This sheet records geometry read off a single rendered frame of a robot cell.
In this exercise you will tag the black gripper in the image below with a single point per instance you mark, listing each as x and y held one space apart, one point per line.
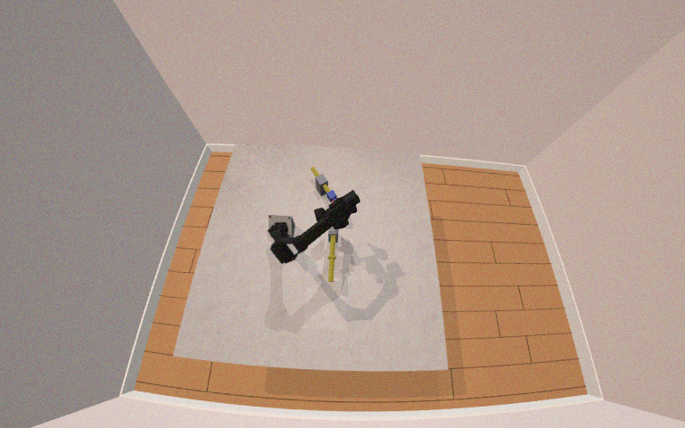
319 213

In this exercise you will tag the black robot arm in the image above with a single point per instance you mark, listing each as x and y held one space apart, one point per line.
336 216

